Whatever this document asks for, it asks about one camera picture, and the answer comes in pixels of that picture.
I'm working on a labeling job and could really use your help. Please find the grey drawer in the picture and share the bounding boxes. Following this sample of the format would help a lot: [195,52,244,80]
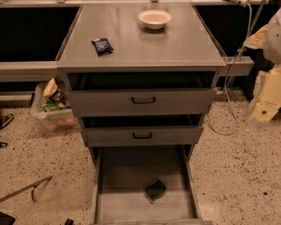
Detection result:
[67,72,215,117]
[81,114,202,147]
[91,145,214,225]

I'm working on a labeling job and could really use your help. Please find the grey drawer cabinet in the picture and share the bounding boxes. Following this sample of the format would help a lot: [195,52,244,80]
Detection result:
[54,2,228,225]

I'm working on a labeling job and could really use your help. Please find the white cable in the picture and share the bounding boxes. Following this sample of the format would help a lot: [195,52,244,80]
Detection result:
[207,2,253,137]

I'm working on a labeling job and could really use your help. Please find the grey middle drawer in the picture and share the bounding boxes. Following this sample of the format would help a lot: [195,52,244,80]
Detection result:
[81,114,202,147]

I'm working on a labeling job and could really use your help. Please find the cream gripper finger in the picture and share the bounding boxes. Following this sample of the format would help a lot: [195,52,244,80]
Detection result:
[249,65,281,123]
[244,24,268,50]

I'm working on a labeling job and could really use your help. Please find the dark blue snack packet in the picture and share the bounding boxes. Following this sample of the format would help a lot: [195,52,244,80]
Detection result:
[92,37,113,56]

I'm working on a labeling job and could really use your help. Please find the grey top drawer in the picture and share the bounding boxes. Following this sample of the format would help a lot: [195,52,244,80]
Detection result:
[67,72,215,117]

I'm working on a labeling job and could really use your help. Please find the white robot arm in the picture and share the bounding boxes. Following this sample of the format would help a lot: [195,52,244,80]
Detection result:
[244,8,281,123]

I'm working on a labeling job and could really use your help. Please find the black drawer handle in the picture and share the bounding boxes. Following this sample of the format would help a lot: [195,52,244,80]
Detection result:
[131,97,155,105]
[132,132,153,140]

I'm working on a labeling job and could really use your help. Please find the grey bottom drawer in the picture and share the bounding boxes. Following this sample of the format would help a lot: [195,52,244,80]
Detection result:
[91,145,214,225]

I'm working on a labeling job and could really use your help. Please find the black object bottom left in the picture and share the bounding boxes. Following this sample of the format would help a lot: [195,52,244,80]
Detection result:
[0,212,15,225]

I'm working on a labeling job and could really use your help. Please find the snack bag in bin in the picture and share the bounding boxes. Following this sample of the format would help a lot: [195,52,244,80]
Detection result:
[43,79,67,104]

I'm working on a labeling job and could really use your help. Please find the black middle drawer handle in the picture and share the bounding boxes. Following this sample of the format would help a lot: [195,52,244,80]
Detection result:
[132,132,153,140]

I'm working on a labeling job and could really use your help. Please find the clear plastic storage bin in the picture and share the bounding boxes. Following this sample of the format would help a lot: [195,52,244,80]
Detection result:
[30,82,79,130]

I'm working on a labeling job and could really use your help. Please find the white bowl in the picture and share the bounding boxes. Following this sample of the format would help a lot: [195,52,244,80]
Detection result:
[139,9,171,30]

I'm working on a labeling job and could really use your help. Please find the black top drawer handle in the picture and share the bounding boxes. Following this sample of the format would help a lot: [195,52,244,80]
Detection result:
[131,97,155,105]

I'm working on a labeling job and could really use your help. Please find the grey metal rod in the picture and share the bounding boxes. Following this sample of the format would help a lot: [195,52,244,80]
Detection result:
[0,176,52,203]

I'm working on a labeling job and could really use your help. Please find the green yellow sponge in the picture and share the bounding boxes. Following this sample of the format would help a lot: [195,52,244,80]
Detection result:
[144,179,167,203]

